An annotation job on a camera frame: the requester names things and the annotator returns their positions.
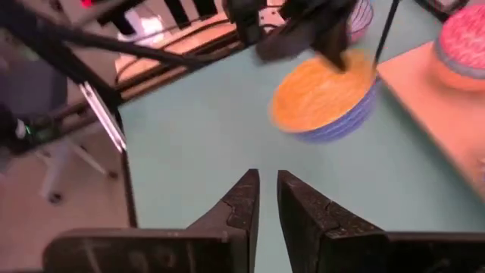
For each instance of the green table mat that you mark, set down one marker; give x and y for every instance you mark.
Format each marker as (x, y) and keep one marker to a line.
(189, 151)

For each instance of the red patterned bowl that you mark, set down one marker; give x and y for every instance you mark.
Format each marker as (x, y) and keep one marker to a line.
(466, 32)

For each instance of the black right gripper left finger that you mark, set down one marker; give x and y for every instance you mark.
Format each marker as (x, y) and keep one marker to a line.
(227, 242)

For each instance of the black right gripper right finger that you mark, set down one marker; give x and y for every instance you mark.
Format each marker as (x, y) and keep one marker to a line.
(326, 242)

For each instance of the black shelf bracket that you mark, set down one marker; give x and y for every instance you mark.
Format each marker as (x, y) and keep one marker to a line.
(386, 30)

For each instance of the yellow patterned bowl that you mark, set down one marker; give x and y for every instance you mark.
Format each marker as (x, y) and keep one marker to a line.
(318, 98)

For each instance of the grey office chair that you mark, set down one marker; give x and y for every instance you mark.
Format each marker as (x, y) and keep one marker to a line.
(57, 167)

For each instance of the wooden shelf board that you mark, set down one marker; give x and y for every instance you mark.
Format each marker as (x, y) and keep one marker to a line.
(435, 113)

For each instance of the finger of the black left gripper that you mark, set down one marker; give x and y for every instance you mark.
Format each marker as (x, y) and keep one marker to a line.
(333, 49)
(284, 45)

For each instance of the white paper sheet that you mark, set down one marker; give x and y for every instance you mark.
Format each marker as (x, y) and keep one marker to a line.
(146, 24)

